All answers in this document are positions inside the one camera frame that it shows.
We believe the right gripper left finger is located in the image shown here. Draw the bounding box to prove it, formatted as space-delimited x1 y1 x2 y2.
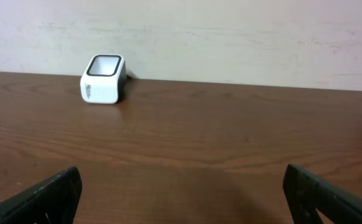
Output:
0 167 82 224

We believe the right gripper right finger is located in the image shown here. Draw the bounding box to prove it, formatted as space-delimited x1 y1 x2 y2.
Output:
282 164 362 223

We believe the white barcode scanner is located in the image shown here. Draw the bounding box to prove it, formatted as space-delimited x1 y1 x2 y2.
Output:
80 54 127 104

